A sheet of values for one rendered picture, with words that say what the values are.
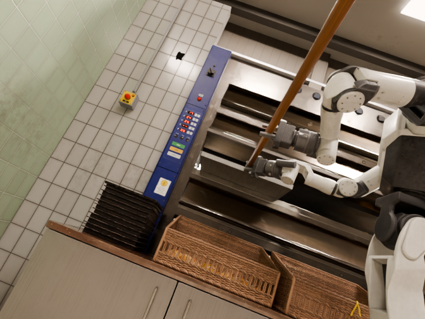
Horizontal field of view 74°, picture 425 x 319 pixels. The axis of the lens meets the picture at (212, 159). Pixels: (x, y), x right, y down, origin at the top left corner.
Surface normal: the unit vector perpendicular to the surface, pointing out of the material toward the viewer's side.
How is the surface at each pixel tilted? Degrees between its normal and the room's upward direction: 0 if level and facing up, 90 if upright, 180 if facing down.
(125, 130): 90
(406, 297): 90
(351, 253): 70
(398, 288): 113
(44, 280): 90
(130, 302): 90
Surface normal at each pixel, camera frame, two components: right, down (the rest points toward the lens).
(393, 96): 0.00, 0.74
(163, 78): 0.06, -0.33
